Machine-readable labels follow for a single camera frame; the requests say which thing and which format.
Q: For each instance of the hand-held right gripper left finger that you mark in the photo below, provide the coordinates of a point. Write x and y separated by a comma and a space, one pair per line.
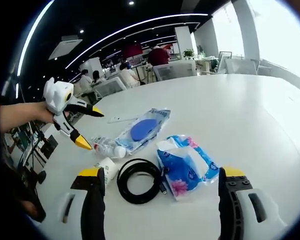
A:
92, 207

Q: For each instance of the white mesh office chair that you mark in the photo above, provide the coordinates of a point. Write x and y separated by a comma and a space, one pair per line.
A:
175, 70
110, 87
240, 66

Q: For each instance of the clear bag with blue disc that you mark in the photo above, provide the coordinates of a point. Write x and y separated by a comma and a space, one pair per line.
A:
143, 128

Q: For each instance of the white tabletop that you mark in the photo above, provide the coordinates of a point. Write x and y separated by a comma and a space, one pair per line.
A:
190, 155

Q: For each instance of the ceiling air conditioner unit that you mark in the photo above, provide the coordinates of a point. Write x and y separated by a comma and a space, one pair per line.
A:
65, 46

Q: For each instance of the clear plastic water bottle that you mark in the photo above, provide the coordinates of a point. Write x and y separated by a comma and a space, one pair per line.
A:
109, 147

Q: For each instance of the green potted plant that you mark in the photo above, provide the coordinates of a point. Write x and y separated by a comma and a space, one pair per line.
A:
188, 53

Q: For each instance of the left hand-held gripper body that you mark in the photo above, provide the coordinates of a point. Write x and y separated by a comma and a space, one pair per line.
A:
59, 96

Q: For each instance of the black tripod stand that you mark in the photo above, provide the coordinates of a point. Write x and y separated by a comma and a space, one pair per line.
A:
35, 147

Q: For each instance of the person's left hand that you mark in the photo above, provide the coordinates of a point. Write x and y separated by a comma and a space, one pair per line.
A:
38, 112

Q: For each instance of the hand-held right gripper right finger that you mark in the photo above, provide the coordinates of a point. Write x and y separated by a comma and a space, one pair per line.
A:
236, 207

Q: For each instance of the white paper cup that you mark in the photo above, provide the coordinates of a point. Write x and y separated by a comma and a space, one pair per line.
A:
107, 168

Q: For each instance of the blue floral tissue pack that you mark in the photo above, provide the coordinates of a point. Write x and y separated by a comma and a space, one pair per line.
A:
187, 166

